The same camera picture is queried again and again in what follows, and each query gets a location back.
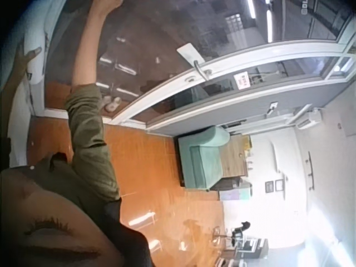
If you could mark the white air conditioner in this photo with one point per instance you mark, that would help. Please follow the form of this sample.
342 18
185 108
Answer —
308 119

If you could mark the pastel storage cabinet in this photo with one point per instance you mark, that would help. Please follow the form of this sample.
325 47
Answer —
235 191

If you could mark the office desk with equipment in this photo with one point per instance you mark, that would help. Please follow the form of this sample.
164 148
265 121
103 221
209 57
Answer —
244 251

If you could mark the pair of white slippers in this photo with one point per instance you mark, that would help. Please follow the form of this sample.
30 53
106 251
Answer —
111 103

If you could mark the framed wall picture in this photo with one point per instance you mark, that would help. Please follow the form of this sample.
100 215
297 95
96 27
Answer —
269 187
278 185

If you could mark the teal armchair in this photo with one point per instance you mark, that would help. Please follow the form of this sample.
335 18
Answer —
201 158

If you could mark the red and white sign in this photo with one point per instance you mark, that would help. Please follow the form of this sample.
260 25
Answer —
242 81

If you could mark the person's right hand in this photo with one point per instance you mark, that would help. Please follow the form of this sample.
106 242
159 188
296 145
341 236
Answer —
107 4

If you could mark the large white rounded panel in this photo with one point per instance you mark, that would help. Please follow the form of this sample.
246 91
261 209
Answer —
34 30

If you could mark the grey glass partition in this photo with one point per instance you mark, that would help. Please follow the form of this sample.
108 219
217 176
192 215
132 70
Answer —
244 108

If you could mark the person's left hand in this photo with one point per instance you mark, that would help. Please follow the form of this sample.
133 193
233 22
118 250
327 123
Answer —
22 62

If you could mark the black track light rail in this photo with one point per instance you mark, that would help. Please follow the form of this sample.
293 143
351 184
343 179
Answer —
311 169

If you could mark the white door plate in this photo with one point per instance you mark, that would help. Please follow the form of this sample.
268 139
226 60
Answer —
190 52

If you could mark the white framed glass door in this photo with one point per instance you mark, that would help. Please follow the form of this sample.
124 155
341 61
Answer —
155 50

